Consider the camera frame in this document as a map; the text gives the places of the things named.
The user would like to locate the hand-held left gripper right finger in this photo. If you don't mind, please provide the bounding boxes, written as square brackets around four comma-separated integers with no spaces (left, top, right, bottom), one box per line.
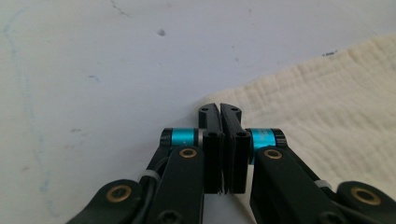
[219,103,288,195]

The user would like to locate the cream egg-print cloth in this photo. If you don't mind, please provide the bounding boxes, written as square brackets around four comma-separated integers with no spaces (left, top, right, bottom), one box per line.
[192,32,396,202]

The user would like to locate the thin black finger cable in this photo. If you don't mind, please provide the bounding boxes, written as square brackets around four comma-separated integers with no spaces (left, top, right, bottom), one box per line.
[132,157,171,224]

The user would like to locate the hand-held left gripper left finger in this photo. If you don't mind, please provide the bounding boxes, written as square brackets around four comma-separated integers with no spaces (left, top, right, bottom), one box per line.
[160,102,226,195]

